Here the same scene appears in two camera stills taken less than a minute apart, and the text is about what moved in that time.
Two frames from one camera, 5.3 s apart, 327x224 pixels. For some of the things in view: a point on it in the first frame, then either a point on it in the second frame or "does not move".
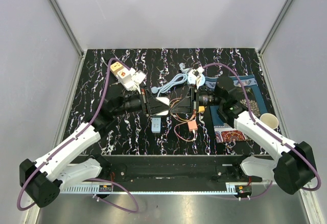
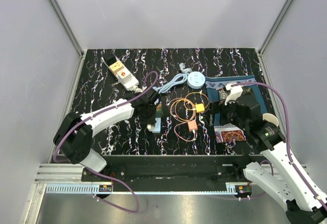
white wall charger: [166, 100] to [150, 127]
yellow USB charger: [201, 108] does not move
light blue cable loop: [179, 79] does not move
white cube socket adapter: [123, 73] does not move
